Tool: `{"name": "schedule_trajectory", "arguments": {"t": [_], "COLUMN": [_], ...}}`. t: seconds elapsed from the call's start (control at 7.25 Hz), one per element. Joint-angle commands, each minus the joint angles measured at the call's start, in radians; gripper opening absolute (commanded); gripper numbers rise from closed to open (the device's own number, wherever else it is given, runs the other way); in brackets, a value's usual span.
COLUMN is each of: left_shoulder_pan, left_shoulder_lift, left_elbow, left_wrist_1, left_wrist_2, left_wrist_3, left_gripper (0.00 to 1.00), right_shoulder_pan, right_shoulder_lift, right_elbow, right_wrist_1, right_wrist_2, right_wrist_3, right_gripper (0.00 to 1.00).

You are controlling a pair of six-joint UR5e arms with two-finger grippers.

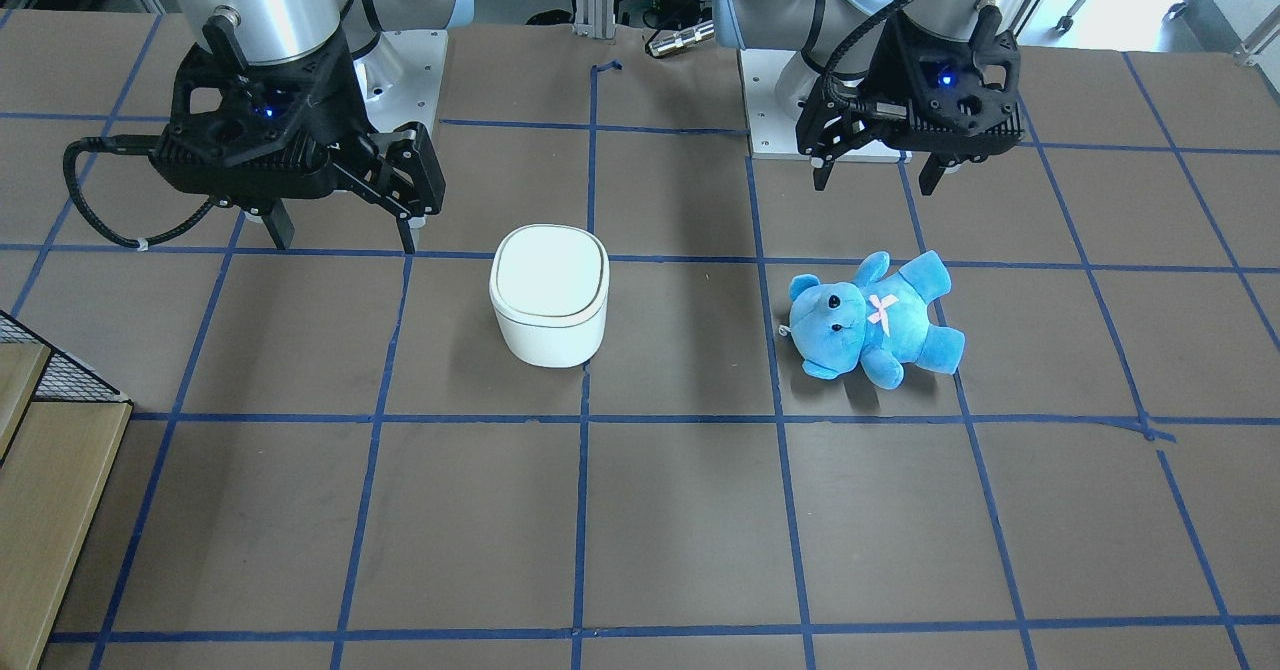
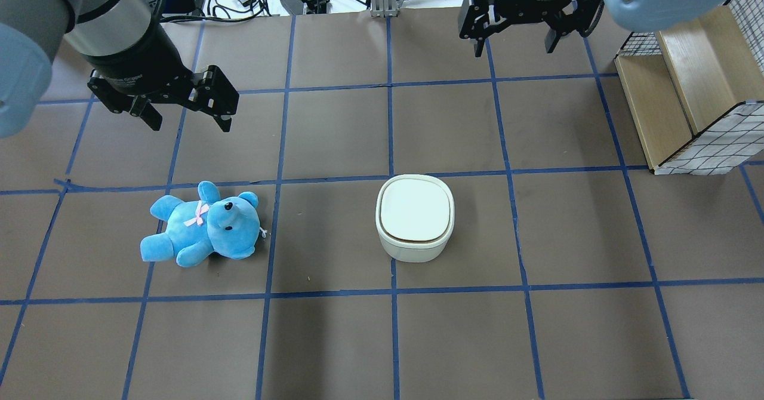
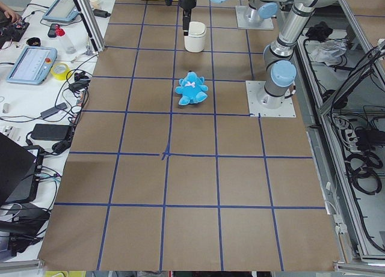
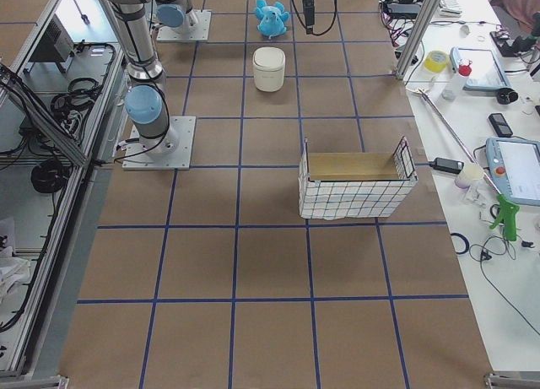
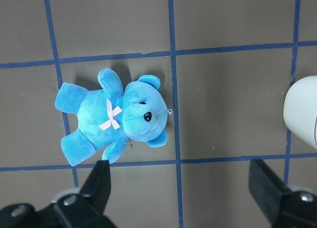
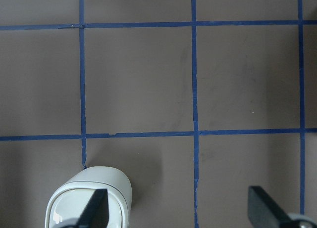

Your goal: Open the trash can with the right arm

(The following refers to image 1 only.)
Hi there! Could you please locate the white trash can with lid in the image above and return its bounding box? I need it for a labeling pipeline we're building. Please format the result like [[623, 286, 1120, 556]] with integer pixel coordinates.
[[489, 224, 611, 368]]

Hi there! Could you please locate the wooden shelf with wire mesh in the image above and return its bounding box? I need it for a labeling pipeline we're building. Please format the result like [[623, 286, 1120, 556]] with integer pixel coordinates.
[[1, 313, 133, 669]]

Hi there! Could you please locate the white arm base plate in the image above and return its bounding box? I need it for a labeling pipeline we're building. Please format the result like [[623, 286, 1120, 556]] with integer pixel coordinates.
[[739, 46, 909, 163], [355, 29, 449, 133]]

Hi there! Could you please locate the black braided cable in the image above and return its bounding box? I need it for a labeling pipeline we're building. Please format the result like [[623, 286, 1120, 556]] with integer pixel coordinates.
[[61, 136, 219, 251], [824, 0, 1001, 111]]

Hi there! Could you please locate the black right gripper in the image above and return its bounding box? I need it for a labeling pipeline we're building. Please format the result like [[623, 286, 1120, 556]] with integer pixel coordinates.
[[148, 12, 445, 255]]

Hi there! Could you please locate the silver metal cylinder connector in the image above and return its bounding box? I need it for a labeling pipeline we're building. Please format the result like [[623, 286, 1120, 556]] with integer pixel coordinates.
[[645, 20, 716, 59]]

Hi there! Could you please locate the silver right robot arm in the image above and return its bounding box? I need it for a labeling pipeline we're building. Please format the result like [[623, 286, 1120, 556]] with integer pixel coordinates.
[[150, 0, 475, 254]]

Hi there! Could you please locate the blue teddy bear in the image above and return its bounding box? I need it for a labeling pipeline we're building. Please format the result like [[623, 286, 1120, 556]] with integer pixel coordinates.
[[778, 251, 966, 389]]

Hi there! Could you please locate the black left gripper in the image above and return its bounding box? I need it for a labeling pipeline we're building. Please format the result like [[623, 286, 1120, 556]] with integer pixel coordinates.
[[796, 5, 1024, 197]]

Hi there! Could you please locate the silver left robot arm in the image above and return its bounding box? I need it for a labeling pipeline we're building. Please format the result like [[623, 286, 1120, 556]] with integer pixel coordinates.
[[712, 0, 1025, 195]]

